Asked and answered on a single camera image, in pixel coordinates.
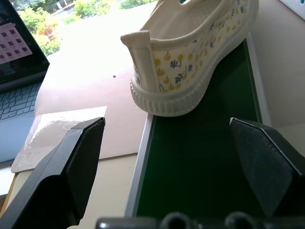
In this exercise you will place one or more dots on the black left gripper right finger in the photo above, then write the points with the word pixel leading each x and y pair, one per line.
pixel 267 164

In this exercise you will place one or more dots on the clear plastic sheet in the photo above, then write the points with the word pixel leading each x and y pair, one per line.
pixel 54 133

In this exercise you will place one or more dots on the cream floral canvas shoe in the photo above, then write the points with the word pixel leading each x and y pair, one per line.
pixel 188 59

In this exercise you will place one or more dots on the dark green board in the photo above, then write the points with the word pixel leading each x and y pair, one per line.
pixel 202 152

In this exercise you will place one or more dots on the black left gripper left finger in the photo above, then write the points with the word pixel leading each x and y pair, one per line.
pixel 59 171

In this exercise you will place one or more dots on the grey laptop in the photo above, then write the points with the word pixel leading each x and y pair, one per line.
pixel 16 71

